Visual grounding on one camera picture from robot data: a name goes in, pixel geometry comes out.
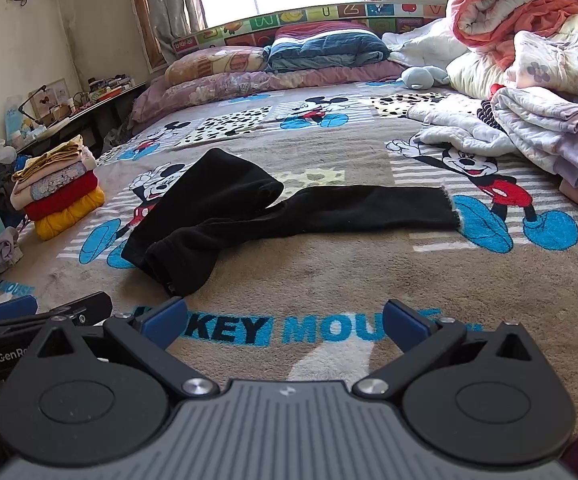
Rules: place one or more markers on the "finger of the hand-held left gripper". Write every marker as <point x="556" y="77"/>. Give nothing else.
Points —
<point x="86" y="307"/>
<point x="11" y="308"/>

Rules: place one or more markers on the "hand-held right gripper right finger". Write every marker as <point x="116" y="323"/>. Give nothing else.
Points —
<point x="405" y="327"/>

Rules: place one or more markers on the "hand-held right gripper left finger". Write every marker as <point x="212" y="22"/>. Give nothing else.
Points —
<point x="161" y="322"/>

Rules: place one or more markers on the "black fleece-lined pants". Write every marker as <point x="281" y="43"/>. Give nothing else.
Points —
<point x="219" y="220"/>

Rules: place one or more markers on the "pile of mixed clothes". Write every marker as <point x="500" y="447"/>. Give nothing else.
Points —
<point x="474" y="75"/>

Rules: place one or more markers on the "yellow folded garment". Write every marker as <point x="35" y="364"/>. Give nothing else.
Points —
<point x="69" y="216"/>

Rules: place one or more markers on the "cartoon mouse printed blanket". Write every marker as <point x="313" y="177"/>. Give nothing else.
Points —
<point x="319" y="280"/>

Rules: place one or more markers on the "red folded garment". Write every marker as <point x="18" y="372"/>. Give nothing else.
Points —
<point x="61" y="196"/>

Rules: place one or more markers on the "pale pink folded garment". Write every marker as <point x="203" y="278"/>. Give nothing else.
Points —
<point x="88" y="156"/>

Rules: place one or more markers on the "mustard folded garment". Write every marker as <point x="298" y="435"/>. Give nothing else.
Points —
<point x="54" y="156"/>

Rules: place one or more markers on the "white plastic bag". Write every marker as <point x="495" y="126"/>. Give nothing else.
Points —
<point x="0" y="151"/>

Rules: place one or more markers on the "blue and white packet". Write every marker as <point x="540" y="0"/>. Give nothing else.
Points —
<point x="15" y="121"/>

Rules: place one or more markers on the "cluttered dark desk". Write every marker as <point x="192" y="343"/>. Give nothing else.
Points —
<point x="84" y="110"/>

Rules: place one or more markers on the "light grey quilted garment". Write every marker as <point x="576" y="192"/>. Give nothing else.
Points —
<point x="449" y="120"/>

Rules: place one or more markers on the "red and black striped garment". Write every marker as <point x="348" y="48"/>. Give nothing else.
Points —
<point x="486" y="110"/>

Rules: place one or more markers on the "white garment with lavender trim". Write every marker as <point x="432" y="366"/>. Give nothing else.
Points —
<point x="544" y="125"/>

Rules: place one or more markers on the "pale blue plush toy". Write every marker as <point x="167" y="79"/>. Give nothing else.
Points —
<point x="419" y="78"/>

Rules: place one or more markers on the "mauve floral pillow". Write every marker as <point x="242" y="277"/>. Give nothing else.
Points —
<point x="249" y="85"/>

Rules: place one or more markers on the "orange floral pillow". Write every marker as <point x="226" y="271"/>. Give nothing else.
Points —
<point x="214" y="64"/>

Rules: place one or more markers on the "white comforter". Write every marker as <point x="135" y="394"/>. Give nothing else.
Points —
<point x="424" y="42"/>

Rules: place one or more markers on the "purple flower print quilt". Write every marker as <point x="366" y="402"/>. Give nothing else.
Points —
<point x="554" y="62"/>

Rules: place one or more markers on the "colourful alphabet foam mat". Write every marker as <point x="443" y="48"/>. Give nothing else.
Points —
<point x="249" y="24"/>

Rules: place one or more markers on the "grey curtain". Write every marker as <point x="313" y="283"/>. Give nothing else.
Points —
<point x="174" y="5"/>

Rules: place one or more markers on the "coral rolled quilt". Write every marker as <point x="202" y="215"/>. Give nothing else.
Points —
<point x="514" y="0"/>

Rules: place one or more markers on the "white picture frame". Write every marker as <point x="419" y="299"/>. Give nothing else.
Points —
<point x="51" y="97"/>

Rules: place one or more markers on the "wooden window frame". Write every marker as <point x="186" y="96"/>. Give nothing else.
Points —
<point x="141" y="15"/>

